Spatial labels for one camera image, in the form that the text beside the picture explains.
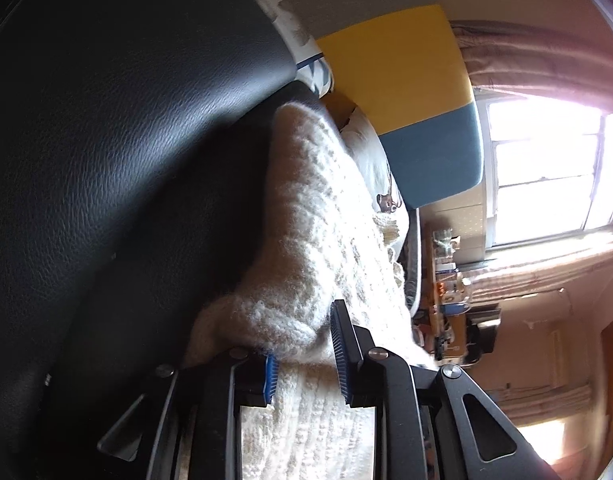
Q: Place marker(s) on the cream knit sweater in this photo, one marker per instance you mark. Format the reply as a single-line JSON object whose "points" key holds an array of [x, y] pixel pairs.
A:
{"points": [[311, 235]]}

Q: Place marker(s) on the clear container with oranges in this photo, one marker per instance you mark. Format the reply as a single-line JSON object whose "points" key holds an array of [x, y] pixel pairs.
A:
{"points": [[445, 287]]}

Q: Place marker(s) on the wooden desk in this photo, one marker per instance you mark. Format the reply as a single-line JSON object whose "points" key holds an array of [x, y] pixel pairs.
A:
{"points": [[451, 345]]}

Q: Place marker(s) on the black monitor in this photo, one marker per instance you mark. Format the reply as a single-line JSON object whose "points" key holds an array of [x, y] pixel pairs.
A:
{"points": [[481, 332]]}

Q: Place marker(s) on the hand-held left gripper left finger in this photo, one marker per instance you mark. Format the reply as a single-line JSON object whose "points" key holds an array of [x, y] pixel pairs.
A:
{"points": [[270, 377]]}

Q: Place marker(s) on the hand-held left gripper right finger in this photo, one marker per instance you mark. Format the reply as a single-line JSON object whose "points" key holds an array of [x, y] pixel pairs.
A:
{"points": [[341, 355]]}

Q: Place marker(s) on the white deer print pillow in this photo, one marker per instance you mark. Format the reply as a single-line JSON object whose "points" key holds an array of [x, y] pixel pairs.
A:
{"points": [[371, 160]]}

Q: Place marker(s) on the grey yellow blue sofa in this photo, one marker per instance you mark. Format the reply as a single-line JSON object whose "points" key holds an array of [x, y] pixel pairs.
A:
{"points": [[396, 60]]}

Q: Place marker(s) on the large barred window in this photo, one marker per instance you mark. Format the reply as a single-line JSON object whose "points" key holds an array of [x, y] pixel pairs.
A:
{"points": [[546, 160]]}

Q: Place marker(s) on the geometric print pillow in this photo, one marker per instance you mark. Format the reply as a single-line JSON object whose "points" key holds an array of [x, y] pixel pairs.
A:
{"points": [[286, 25]]}

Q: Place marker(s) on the patterned beige curtain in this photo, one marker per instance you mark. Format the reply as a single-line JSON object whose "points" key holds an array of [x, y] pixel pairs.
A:
{"points": [[561, 270], [536, 60]]}

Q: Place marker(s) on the small bright window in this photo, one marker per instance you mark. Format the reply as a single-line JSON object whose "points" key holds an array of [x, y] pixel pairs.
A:
{"points": [[551, 445]]}

